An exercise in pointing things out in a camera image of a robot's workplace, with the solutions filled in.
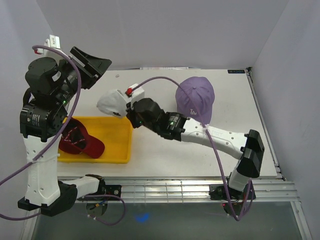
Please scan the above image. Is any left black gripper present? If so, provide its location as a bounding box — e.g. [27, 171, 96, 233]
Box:
[54, 46, 112, 106]

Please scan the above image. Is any yellow plastic tray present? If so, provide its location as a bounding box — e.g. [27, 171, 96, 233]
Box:
[58, 116, 133, 164]

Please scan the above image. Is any white cap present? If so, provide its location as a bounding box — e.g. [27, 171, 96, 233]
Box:
[96, 89, 130, 118]

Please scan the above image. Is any red baseball cap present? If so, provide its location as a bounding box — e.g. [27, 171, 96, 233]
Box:
[59, 118, 105, 159]

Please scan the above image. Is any purple cap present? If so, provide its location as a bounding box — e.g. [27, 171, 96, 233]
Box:
[175, 76, 215, 125]

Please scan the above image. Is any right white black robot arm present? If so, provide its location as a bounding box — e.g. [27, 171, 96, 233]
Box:
[125, 98, 265, 199]

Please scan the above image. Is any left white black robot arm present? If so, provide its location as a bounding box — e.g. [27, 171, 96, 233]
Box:
[17, 47, 112, 217]

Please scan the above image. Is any blue table corner label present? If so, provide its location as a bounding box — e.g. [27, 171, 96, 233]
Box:
[227, 69, 246, 74]

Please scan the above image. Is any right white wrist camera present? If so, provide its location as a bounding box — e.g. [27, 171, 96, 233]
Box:
[124, 83, 145, 105]

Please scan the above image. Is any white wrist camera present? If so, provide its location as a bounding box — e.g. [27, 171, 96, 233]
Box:
[124, 83, 145, 105]
[34, 34, 67, 63]

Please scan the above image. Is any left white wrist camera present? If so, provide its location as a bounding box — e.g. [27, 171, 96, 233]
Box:
[34, 34, 67, 63]

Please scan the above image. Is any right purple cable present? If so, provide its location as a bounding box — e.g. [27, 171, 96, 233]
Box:
[131, 76, 253, 222]

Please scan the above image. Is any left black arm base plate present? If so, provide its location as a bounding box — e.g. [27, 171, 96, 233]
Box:
[101, 184, 122, 197]

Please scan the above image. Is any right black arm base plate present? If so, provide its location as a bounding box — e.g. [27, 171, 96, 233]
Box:
[209, 183, 256, 201]

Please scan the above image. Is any aluminium frame rail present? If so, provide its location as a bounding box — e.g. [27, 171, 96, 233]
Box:
[44, 67, 301, 205]

